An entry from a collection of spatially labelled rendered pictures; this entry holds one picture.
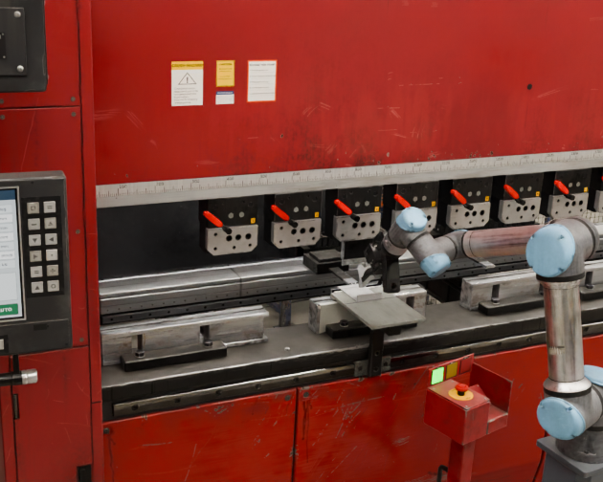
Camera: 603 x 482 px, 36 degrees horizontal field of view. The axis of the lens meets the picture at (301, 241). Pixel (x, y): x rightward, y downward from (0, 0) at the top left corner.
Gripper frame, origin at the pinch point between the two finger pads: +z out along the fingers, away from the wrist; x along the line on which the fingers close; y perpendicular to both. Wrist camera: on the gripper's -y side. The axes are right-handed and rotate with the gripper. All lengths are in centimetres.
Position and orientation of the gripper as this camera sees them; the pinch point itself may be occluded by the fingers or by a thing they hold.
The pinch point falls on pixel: (370, 285)
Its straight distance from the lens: 279.0
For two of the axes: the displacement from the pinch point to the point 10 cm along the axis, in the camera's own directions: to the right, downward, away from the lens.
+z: -3.0, 5.2, 8.0
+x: -9.1, 1.0, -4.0
